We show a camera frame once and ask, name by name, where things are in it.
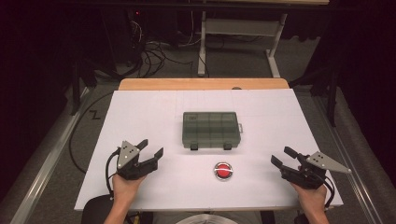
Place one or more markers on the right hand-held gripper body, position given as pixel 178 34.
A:
pixel 311 177

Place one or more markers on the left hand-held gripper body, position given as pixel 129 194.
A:
pixel 127 155

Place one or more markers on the grey clear compartment box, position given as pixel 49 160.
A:
pixel 211 129

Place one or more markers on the person's right hand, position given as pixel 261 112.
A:
pixel 313 199

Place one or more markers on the person's left hand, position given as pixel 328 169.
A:
pixel 126 188

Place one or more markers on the black round stool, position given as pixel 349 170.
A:
pixel 98 210

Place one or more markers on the black metal stand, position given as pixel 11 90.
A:
pixel 76 90
pixel 331 93

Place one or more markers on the person's light grey clothing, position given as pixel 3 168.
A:
pixel 205 219

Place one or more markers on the wooden table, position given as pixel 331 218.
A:
pixel 202 84

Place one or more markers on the silver metal floor rail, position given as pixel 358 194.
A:
pixel 46 174
pixel 351 149

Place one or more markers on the white metal desk frame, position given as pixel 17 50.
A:
pixel 239 27

